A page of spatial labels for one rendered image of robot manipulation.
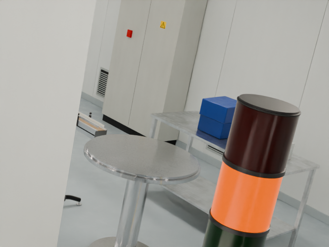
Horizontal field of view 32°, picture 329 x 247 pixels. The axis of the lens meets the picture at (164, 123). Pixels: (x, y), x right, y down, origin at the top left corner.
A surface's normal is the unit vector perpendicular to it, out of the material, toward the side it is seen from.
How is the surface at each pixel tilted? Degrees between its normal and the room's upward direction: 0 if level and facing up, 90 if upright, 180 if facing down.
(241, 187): 90
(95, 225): 0
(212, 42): 90
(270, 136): 90
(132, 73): 90
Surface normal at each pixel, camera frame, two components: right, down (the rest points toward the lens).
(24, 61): 0.68, 0.33
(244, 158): -0.53, 0.14
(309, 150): -0.71, 0.06
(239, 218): -0.25, 0.22
